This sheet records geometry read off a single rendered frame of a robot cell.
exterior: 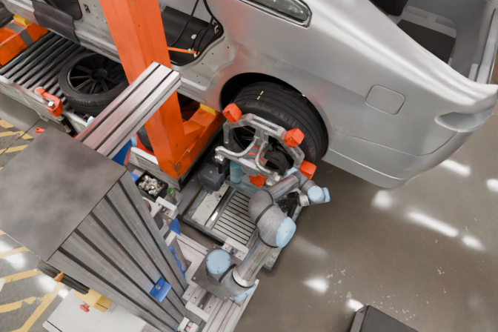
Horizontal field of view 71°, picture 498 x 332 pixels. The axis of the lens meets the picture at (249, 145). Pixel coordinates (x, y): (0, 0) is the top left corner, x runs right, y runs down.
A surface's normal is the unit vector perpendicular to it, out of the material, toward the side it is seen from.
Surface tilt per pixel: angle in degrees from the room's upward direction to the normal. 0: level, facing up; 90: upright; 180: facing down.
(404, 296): 0
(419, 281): 0
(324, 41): 75
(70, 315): 0
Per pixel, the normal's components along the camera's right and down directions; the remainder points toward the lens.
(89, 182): 0.04, -0.55
